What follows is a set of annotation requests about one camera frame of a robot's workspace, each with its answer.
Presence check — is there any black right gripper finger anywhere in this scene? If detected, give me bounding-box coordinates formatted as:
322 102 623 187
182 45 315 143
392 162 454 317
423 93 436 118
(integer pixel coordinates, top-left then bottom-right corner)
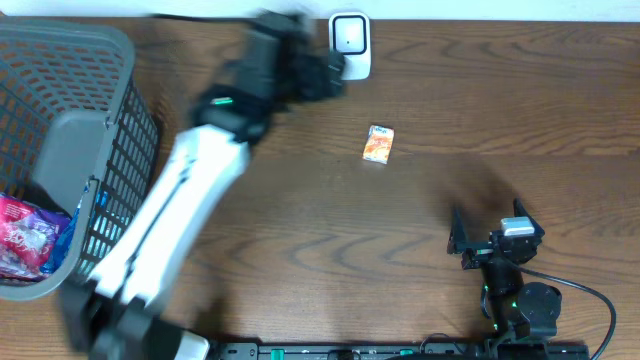
447 207 469 254
513 198 540 230

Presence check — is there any orange snack packet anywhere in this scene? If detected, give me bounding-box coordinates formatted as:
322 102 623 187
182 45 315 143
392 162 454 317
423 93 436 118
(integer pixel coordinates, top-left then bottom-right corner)
362 125 395 164

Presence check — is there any red purple snack bag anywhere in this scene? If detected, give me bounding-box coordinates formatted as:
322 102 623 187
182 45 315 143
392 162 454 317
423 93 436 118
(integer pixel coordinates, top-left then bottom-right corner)
1 194 70 282

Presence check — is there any blue snack wrapper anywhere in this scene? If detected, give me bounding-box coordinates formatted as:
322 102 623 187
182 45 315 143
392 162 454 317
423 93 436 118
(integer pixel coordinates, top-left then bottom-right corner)
39 190 109 275

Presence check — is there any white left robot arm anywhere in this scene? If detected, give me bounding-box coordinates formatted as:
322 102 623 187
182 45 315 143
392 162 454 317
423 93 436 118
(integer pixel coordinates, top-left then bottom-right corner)
59 11 345 359

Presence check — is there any grey plastic mesh basket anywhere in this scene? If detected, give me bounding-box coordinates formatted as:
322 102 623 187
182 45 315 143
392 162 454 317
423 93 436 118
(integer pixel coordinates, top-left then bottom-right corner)
1 17 161 301

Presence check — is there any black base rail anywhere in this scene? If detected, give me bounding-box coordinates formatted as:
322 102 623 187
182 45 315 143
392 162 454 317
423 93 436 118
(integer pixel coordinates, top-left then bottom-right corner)
207 339 590 360

